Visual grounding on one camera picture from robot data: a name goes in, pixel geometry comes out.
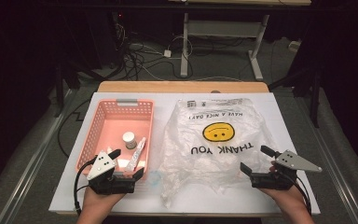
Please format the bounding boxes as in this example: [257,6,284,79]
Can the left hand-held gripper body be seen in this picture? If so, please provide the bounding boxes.
[87,151,137,195]

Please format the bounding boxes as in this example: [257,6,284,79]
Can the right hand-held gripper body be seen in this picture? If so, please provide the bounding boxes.
[250,149,323,190]

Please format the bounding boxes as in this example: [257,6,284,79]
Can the clear smiley plastic bag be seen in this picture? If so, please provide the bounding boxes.
[158,97,278,209]

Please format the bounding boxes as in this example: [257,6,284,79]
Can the pink perforated plastic basket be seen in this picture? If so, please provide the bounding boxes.
[75,98,155,181]

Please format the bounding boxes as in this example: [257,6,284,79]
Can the person's left hand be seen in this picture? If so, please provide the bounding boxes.
[82,186,126,216]

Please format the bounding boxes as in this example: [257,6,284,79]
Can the person's right hand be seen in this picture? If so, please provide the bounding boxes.
[258,182,310,215]

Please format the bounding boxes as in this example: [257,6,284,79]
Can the white paper packet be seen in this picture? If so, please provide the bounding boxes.
[117,158,131,171]

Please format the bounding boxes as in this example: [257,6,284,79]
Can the white squeeze tube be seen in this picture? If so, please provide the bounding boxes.
[124,136,147,172]

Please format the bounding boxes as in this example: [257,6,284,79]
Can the small white-lidded jar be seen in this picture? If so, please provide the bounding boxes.
[122,131,138,149]

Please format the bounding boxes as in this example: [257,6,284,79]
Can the black stand leg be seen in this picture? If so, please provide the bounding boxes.
[268,68,322,129]
[54,59,106,118]

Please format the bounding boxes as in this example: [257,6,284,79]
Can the black computer case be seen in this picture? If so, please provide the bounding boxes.
[87,8,129,69]

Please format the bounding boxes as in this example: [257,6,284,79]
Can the white-framed desk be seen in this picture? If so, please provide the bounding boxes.
[167,0,311,82]

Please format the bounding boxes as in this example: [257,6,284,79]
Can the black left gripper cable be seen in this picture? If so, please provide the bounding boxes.
[73,157,98,217]

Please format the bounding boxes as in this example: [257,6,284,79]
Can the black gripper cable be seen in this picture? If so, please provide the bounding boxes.
[73,157,98,217]
[287,172,312,216]

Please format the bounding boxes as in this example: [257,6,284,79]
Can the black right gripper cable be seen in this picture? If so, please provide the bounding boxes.
[287,172,312,216]

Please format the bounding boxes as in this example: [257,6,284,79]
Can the black floor cable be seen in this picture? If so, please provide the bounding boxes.
[57,99,91,159]

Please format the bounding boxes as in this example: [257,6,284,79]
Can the metal floor rail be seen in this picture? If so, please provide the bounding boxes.
[295,96,358,224]
[3,90,76,224]

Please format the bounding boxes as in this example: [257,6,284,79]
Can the tangle of black floor cables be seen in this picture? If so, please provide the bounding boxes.
[115,24,181,82]

